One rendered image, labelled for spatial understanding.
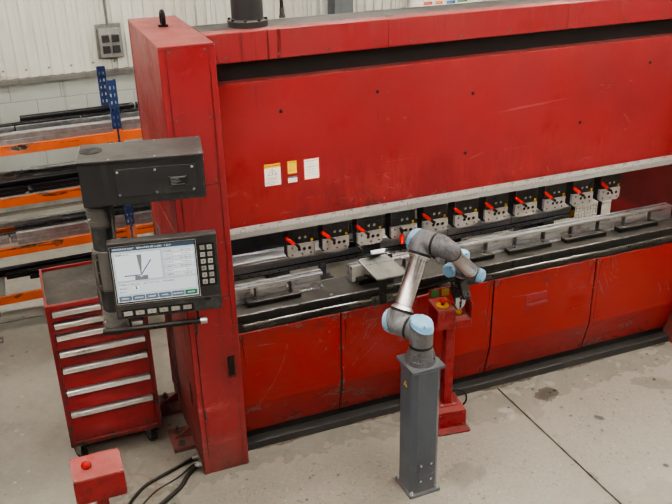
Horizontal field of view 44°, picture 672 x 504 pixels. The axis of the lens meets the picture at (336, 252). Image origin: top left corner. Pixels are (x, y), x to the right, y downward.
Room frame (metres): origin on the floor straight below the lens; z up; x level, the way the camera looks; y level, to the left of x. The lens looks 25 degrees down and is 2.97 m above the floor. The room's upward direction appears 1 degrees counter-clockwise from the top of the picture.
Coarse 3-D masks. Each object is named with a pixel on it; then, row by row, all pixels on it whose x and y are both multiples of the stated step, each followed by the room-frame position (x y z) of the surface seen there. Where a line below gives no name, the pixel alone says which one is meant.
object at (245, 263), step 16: (416, 224) 4.65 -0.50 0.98; (448, 224) 4.64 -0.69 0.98; (480, 224) 4.69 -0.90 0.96; (496, 224) 4.74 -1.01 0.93; (512, 224) 4.79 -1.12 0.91; (528, 224) 4.82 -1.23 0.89; (384, 240) 4.46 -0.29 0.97; (240, 256) 4.24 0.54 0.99; (256, 256) 4.24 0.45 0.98; (272, 256) 4.23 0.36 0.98; (320, 256) 4.32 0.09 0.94; (336, 256) 4.36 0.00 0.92; (352, 256) 4.39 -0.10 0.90; (240, 272) 4.14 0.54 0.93; (256, 272) 4.19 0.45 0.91; (272, 272) 4.21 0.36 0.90
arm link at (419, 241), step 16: (416, 240) 3.66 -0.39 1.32; (432, 240) 3.62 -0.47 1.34; (416, 256) 3.62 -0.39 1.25; (416, 272) 3.59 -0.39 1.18; (400, 288) 3.58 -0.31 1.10; (416, 288) 3.58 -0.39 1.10; (400, 304) 3.53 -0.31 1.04; (384, 320) 3.51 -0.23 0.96; (400, 320) 3.47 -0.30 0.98; (400, 336) 3.46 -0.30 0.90
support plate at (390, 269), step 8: (376, 256) 4.17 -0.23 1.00; (384, 256) 4.17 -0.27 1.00; (368, 264) 4.07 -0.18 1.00; (376, 264) 4.07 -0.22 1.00; (384, 264) 4.06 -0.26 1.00; (392, 264) 4.06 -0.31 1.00; (376, 272) 3.97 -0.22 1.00; (384, 272) 3.97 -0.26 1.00; (392, 272) 3.96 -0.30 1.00; (400, 272) 3.96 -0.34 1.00
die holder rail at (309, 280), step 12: (288, 276) 4.01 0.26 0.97; (300, 276) 4.00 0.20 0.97; (312, 276) 4.02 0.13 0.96; (240, 288) 3.88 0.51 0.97; (264, 288) 3.92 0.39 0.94; (276, 288) 3.95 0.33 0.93; (288, 288) 4.02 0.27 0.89; (300, 288) 4.00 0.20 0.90; (312, 288) 4.02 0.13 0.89; (240, 300) 3.87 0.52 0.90
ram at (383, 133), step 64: (384, 64) 4.23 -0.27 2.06; (448, 64) 4.29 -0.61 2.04; (512, 64) 4.43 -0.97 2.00; (576, 64) 4.58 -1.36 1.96; (640, 64) 4.74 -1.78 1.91; (256, 128) 3.92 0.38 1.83; (320, 128) 4.03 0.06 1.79; (384, 128) 4.16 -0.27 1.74; (448, 128) 4.30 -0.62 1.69; (512, 128) 4.44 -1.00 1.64; (576, 128) 4.60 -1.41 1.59; (640, 128) 4.77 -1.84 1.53; (256, 192) 3.91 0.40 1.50; (320, 192) 4.03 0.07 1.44; (384, 192) 4.16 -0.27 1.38; (448, 192) 4.31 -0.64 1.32
